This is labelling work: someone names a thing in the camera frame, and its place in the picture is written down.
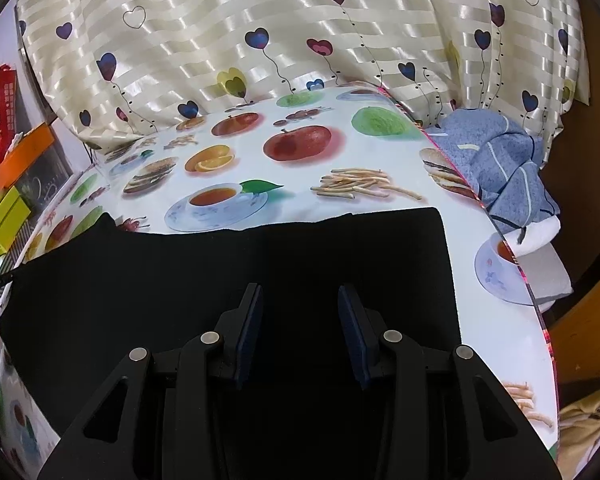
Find black pants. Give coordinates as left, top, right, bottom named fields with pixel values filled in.
left=0, top=208, right=460, bottom=479

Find fruit print tablecloth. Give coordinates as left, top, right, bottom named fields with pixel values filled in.
left=17, top=86, right=558, bottom=452

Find white folded cloth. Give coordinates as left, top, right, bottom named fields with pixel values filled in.
left=505, top=216, right=560, bottom=257

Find yellow patterned fabric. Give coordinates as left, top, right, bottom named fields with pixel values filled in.
left=557, top=389, right=600, bottom=479

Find yellow-green box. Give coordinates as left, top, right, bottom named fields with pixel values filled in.
left=0, top=186, right=31, bottom=256

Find cream heart pattern curtain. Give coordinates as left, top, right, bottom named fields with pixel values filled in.
left=17, top=0, right=590, bottom=150

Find orange box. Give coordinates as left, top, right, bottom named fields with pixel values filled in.
left=0, top=122, right=55, bottom=191

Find blue striped cloth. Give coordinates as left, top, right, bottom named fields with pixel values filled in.
left=426, top=108, right=559, bottom=234

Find wooden furniture panel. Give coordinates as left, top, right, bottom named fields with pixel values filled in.
left=542, top=0, right=600, bottom=385

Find red carton box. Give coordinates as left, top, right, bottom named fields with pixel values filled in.
left=0, top=64, right=17, bottom=163

